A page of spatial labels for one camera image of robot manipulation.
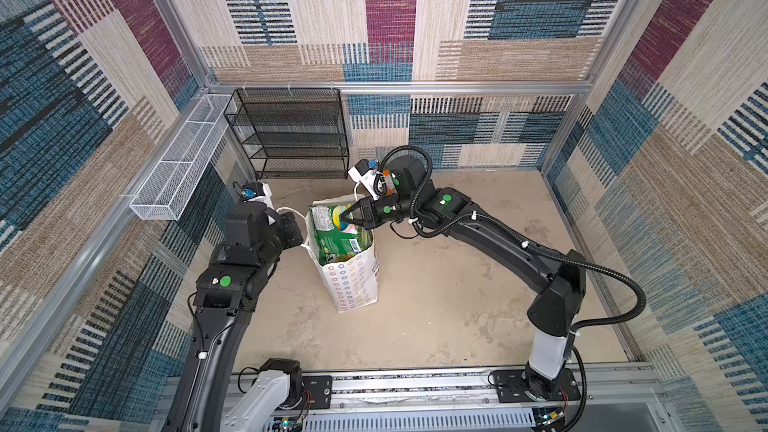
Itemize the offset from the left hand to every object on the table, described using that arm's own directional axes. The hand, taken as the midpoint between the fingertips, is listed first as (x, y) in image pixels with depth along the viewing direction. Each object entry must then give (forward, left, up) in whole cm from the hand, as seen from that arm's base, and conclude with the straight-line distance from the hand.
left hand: (291, 211), depth 68 cm
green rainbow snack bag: (-3, -9, -6) cm, 12 cm away
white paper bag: (-10, -13, -15) cm, 23 cm away
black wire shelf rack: (+49, +13, -16) cm, 53 cm away
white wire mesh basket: (+5, +30, +1) cm, 31 cm away
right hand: (-2, -12, -2) cm, 12 cm away
